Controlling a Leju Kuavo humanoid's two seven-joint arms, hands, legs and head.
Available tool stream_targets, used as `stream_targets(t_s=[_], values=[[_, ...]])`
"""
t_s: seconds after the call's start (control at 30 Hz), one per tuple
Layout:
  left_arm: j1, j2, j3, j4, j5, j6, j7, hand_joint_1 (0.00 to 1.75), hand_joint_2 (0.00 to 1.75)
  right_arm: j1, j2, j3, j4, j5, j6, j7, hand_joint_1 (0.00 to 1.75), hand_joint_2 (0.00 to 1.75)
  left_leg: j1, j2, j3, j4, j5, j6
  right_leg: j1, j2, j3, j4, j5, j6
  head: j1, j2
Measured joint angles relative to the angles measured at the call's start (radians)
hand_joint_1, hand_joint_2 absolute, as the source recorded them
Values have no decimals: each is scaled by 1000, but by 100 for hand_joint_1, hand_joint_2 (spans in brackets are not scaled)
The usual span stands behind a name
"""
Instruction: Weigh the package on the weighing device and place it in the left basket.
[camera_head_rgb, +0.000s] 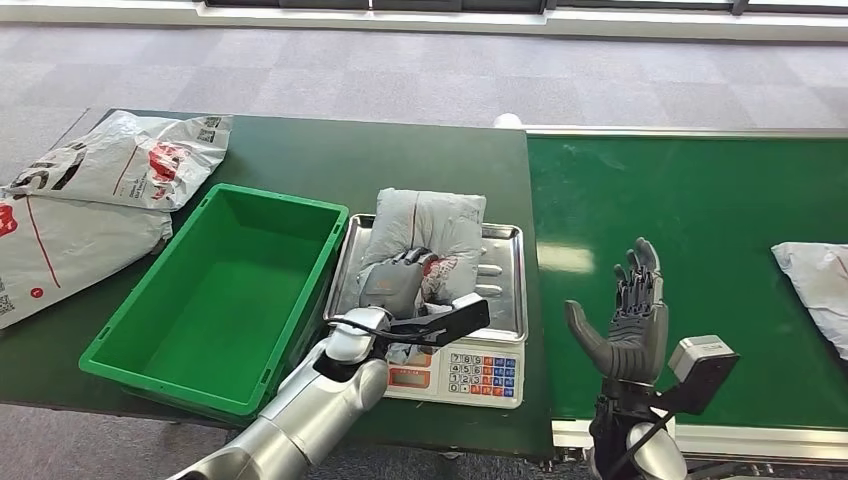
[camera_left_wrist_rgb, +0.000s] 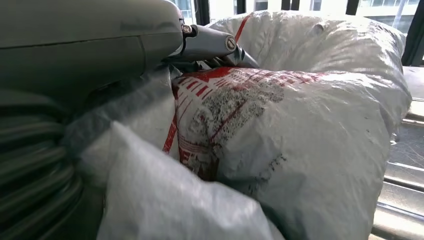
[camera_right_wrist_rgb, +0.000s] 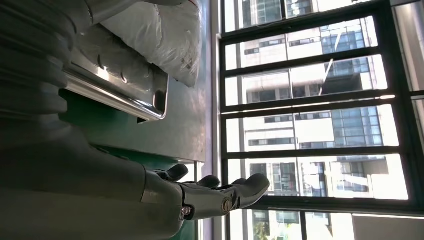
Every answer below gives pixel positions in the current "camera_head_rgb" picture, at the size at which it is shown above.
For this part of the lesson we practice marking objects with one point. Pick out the grey package with black print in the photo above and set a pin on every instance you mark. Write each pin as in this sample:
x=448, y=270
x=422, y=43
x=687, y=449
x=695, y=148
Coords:
x=126, y=162

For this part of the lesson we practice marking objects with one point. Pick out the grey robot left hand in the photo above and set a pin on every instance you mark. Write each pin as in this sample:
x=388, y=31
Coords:
x=394, y=285

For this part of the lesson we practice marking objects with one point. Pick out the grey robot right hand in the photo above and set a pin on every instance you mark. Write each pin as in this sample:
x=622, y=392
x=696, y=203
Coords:
x=632, y=344

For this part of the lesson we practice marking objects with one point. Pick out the white conveyor roller cap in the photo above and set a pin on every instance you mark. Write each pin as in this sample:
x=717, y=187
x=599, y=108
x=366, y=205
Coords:
x=507, y=120

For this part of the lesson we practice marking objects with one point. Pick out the large grey red-line package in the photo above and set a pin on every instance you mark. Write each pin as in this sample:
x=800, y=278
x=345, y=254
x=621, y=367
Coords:
x=66, y=245

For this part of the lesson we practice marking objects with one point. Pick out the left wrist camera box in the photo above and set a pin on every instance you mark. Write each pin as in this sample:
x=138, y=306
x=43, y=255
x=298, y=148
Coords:
x=457, y=318

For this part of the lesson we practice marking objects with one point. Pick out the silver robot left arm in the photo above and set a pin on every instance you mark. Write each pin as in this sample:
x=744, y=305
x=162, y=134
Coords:
x=311, y=411

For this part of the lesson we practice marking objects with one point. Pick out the small grey red-print package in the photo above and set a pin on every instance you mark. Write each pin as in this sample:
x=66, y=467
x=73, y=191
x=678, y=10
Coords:
x=430, y=222

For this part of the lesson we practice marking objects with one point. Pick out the steel scale tray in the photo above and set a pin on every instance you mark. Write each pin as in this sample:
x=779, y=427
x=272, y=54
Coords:
x=507, y=265

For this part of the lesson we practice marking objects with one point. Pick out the green plastic basket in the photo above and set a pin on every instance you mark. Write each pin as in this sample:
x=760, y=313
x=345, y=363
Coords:
x=225, y=298

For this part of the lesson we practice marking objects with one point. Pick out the plain grey package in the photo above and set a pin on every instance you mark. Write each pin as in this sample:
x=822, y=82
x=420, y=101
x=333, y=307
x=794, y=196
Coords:
x=818, y=285

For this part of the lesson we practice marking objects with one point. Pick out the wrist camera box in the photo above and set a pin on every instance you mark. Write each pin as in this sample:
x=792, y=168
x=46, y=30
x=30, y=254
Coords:
x=702, y=361
x=457, y=318

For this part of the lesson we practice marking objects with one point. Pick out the green conveyor belt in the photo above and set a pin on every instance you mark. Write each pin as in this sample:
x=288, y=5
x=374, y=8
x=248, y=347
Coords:
x=715, y=192

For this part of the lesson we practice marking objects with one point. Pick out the dark window frame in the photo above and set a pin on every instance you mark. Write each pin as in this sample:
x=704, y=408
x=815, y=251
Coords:
x=464, y=4

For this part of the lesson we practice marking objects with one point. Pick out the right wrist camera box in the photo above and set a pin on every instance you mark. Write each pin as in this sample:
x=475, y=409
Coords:
x=702, y=361

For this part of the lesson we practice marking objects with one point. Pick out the white electronic scale body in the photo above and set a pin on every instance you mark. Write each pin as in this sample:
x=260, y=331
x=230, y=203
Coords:
x=484, y=378

